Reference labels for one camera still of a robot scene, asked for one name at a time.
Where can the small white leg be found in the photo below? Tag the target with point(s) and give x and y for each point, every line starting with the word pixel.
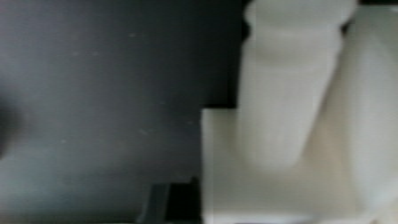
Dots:
pixel 290 56

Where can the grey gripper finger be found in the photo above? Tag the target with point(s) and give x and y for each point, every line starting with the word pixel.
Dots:
pixel 173 204

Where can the white chair seat part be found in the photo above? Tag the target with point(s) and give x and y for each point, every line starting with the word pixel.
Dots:
pixel 336 189

